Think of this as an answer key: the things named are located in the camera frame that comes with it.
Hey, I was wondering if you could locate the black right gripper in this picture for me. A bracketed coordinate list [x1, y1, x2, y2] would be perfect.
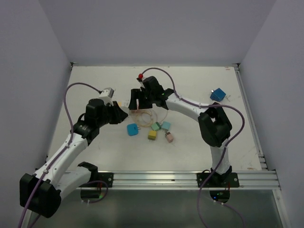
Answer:
[128, 89, 155, 111]

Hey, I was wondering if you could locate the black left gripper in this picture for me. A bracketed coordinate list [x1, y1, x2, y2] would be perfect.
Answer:
[96, 100, 128, 127]

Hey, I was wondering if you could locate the bright blue plug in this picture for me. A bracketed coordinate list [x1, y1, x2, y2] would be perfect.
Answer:
[126, 123, 141, 136]

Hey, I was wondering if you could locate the green plug adapter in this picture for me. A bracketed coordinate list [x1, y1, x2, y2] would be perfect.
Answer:
[151, 122, 162, 131]

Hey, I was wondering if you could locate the light teal plug adapter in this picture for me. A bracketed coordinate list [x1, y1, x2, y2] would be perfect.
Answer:
[161, 121, 171, 131]

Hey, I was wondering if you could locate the yellow olive plug adapter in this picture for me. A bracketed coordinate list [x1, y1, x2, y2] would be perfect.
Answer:
[148, 130, 157, 141]

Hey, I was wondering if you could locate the pink brown plug adapter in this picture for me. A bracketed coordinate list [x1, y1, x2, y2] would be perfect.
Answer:
[165, 132, 174, 143]

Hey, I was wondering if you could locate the dark blue cube socket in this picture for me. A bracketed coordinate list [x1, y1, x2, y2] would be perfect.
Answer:
[210, 88, 226, 102]

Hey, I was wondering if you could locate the white charger block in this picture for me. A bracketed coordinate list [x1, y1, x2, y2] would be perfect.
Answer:
[122, 100, 130, 108]

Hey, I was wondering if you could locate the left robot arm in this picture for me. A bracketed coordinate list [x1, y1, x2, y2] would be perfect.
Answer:
[19, 98, 129, 218]

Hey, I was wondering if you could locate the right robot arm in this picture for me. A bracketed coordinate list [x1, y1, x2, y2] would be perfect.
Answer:
[128, 74, 232, 187]

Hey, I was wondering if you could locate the thin orange cable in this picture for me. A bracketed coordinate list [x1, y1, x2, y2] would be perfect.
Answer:
[130, 108, 169, 128]

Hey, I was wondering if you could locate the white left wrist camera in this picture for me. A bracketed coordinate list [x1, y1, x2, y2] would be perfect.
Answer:
[98, 87, 114, 104]

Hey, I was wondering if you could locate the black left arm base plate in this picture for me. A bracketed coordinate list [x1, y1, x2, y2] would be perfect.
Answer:
[80, 171, 114, 188]

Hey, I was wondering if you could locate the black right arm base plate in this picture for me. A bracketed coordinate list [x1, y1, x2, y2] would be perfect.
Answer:
[196, 170, 240, 188]

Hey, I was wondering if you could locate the aluminium right side rail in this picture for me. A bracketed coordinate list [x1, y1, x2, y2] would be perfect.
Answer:
[232, 63, 268, 171]

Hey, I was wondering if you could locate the aluminium table front rail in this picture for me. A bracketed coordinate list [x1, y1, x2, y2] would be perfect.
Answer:
[29, 169, 282, 190]

